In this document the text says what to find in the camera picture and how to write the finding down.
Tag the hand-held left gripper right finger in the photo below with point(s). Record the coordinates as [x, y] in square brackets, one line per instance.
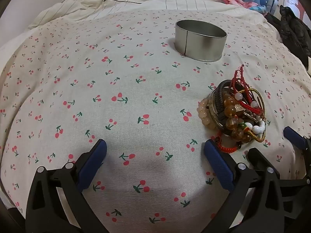
[218, 162]

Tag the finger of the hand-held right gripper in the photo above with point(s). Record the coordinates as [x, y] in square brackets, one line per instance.
[295, 137]
[256, 157]

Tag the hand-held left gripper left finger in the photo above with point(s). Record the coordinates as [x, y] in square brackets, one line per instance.
[93, 160]

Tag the pale bead wristband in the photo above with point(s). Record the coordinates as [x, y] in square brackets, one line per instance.
[203, 112]

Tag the black woven bangle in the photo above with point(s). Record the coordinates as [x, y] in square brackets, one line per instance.
[220, 109]

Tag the silver metal bangle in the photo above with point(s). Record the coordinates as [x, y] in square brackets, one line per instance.
[211, 106]

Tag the round silver tin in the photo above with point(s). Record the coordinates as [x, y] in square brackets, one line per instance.
[201, 46]

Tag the cherry print bedsheet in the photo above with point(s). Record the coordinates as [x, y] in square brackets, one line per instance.
[121, 126]

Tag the black jacket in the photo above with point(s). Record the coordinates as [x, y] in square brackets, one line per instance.
[289, 29]

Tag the light blue cloth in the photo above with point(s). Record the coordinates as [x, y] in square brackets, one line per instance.
[260, 7]

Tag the white striped duvet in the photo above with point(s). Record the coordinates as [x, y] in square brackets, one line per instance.
[97, 2]

